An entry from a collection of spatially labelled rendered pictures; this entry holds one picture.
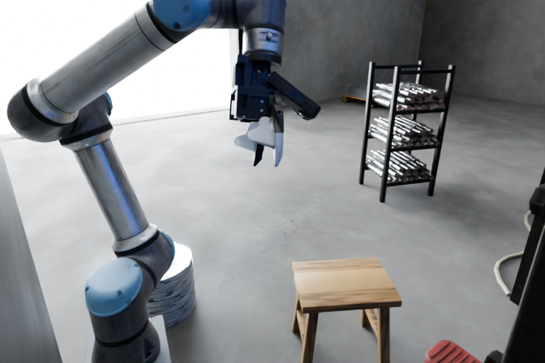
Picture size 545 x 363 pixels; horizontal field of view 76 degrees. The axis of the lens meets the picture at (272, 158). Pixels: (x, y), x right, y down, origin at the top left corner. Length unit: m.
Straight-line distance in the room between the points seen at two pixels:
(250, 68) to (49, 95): 0.35
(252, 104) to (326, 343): 1.18
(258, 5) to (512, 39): 6.71
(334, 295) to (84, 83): 1.00
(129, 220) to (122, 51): 0.44
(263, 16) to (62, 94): 0.37
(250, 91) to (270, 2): 0.16
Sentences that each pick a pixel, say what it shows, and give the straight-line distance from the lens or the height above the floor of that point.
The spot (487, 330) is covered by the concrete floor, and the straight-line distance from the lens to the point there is 1.86.
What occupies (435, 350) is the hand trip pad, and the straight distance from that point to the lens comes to 0.61.
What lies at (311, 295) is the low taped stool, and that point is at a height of 0.33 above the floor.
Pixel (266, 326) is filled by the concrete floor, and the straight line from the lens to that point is 1.65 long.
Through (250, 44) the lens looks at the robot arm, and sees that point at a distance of 0.65.
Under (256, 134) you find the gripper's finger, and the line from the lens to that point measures 0.58.
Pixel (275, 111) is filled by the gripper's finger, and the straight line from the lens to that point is 0.60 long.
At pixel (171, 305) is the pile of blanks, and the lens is 1.62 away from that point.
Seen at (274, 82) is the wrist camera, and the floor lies 1.09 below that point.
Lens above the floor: 1.18
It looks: 21 degrees down
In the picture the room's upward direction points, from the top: straight up
